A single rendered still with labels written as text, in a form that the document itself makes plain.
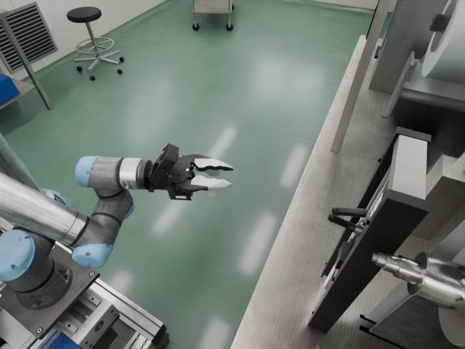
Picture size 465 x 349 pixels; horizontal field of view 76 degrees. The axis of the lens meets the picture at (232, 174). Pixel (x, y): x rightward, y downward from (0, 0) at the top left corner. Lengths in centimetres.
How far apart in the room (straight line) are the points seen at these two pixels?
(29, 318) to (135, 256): 102
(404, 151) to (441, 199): 51
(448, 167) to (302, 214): 43
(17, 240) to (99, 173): 33
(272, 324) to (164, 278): 115
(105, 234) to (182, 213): 143
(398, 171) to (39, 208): 65
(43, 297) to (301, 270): 75
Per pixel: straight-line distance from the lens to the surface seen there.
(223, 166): 69
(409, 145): 52
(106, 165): 73
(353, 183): 119
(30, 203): 72
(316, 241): 100
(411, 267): 49
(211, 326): 180
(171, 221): 212
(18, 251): 95
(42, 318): 110
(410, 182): 46
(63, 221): 72
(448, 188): 97
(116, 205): 79
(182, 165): 69
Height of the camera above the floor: 174
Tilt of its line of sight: 48 degrees down
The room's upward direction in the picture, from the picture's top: straight up
